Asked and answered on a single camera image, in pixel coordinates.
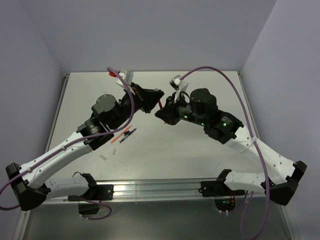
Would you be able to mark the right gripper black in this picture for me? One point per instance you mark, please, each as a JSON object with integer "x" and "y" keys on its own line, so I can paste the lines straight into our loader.
{"x": 168, "y": 112}

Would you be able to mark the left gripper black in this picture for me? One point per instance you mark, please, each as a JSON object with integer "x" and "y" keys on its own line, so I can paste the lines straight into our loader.
{"x": 147, "y": 100}

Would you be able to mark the red pen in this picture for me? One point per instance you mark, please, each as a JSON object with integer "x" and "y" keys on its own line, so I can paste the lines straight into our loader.
{"x": 161, "y": 105}

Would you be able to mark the purple pen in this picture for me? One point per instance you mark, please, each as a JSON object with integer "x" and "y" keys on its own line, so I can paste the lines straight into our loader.
{"x": 128, "y": 135}

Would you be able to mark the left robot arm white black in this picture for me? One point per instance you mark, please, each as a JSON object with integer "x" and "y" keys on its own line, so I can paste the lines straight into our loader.
{"x": 33, "y": 182}

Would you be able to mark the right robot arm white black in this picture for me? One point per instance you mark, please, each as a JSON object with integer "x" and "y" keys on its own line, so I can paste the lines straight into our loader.
{"x": 282, "y": 177}

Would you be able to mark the orange pen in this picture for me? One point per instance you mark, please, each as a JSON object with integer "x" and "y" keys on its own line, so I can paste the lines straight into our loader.
{"x": 121, "y": 134}

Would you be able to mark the clear cap middle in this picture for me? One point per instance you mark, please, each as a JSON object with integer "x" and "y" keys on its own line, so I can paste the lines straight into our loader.
{"x": 103, "y": 157}

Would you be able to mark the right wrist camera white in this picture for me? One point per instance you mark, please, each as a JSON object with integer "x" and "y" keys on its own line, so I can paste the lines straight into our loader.
{"x": 179, "y": 86}

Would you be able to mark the aluminium rail frame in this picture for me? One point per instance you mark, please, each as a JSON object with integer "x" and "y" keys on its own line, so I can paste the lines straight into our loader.
{"x": 150, "y": 190}

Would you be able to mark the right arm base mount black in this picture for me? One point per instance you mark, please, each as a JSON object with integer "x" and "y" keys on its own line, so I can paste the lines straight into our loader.
{"x": 224, "y": 198}

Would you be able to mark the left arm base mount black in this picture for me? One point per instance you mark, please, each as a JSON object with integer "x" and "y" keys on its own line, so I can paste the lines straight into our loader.
{"x": 94, "y": 199}

